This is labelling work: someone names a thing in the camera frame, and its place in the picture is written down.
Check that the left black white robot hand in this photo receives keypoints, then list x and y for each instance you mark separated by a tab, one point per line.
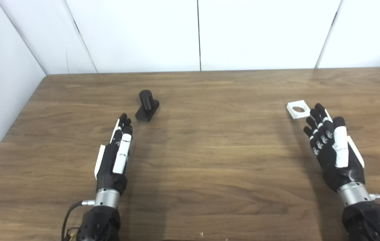
108	167

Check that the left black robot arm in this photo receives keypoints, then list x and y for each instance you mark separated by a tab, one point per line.
98	222

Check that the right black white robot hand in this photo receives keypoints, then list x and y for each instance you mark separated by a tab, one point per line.
340	174

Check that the black peg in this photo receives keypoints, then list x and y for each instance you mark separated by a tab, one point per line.
146	102

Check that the white square piece with hole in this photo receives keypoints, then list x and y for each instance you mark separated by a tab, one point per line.
305	113

